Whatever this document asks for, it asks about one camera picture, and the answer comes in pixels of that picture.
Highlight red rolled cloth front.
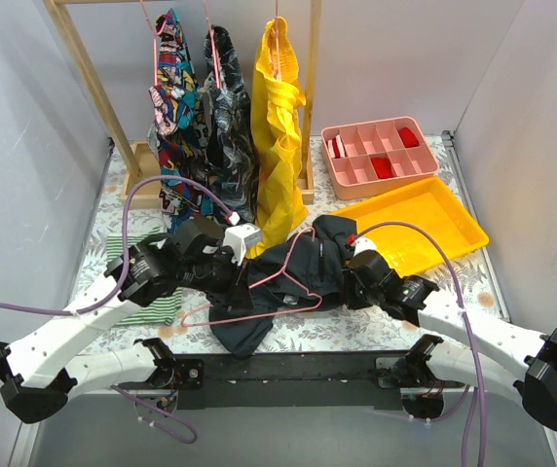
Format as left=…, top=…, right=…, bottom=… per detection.
left=370, top=157, right=394, bottom=180

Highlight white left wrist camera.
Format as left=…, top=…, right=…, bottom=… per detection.
left=222, top=224, right=262, bottom=267

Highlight yellow shorts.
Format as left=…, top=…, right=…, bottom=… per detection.
left=248, top=17, right=308, bottom=259

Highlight pink wire hanger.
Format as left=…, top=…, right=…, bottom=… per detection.
left=180, top=227, right=323, bottom=328

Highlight red rolled cloth back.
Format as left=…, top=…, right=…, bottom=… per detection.
left=397, top=126, right=420, bottom=148

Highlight red white rolled cloth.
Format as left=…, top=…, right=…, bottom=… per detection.
left=326, top=134, right=348, bottom=159

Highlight green white striped cloth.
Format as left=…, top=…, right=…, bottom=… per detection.
left=106, top=234, right=182, bottom=327

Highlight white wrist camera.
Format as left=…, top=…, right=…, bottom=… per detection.
left=222, top=224, right=262, bottom=267
left=347, top=235, right=378, bottom=260

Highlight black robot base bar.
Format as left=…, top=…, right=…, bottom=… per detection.
left=131, top=350, right=455, bottom=413

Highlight black floral print shorts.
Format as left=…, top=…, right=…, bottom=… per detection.
left=204, top=25, right=259, bottom=223

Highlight pink hanger under floral shorts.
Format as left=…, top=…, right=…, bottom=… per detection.
left=203, top=0, right=222, bottom=90

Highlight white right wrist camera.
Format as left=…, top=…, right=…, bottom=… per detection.
left=347, top=235, right=378, bottom=260

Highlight yellow plastic tray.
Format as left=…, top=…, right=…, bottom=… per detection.
left=333, top=176, right=489, bottom=276

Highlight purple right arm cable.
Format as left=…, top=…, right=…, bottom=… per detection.
left=351, top=221, right=489, bottom=467

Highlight floral patterned table mat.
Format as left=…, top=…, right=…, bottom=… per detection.
left=73, top=131, right=509, bottom=354

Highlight dark navy shorts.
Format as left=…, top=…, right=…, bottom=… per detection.
left=209, top=215, right=367, bottom=357

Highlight colourful comic print shorts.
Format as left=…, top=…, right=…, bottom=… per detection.
left=148, top=9, right=213, bottom=233

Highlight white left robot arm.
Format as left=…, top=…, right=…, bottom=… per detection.
left=0, top=218, right=261, bottom=423

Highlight pink hanger under yellow shorts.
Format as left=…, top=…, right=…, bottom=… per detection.
left=273, top=0, right=282, bottom=82

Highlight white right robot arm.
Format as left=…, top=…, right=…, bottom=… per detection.
left=345, top=245, right=557, bottom=432

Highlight pink compartment organizer box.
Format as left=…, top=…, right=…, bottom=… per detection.
left=321, top=117, right=439, bottom=200

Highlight wooden clothes rack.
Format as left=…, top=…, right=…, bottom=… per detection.
left=42, top=0, right=322, bottom=211

